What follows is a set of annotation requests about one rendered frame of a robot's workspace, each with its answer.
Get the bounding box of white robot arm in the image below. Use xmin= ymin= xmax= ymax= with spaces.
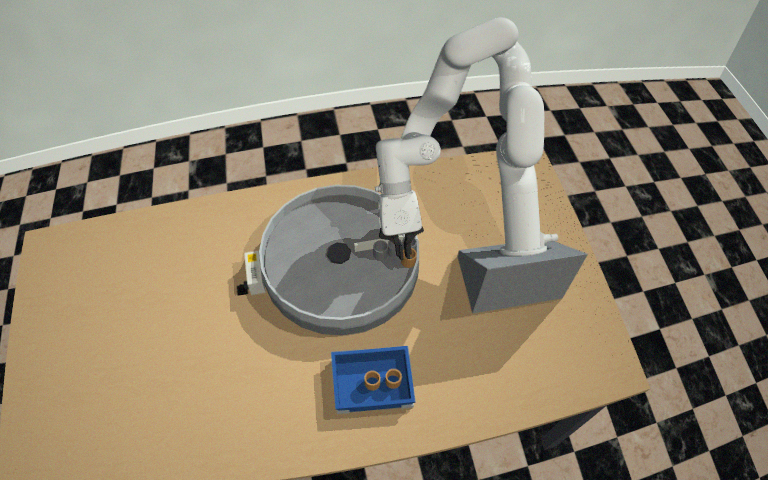
xmin=375 ymin=17 xmax=558 ymax=256

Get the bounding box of bronze bushing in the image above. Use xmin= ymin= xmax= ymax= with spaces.
xmin=385 ymin=369 xmax=402 ymax=389
xmin=401 ymin=248 xmax=417 ymax=268
xmin=364 ymin=371 xmax=380 ymax=390

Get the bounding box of grey metal ring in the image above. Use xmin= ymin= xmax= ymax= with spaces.
xmin=373 ymin=240 xmax=388 ymax=261
xmin=388 ymin=239 xmax=403 ymax=258
xmin=402 ymin=237 xmax=417 ymax=251

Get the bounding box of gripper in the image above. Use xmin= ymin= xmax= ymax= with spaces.
xmin=379 ymin=190 xmax=424 ymax=260

